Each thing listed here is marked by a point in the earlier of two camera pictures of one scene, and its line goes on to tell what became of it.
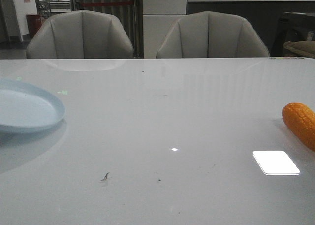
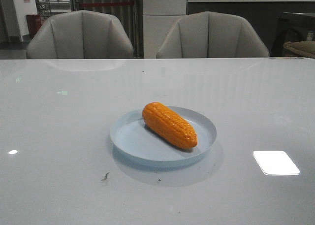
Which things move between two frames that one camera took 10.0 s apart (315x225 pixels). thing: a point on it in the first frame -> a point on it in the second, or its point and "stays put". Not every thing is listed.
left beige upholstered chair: [79, 34] stays put
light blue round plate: [23, 109] -> [136, 144]
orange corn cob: [300, 118] -> [169, 125]
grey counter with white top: [266, 13] stays put
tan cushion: [306, 48] stays put
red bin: [34, 21] stays put
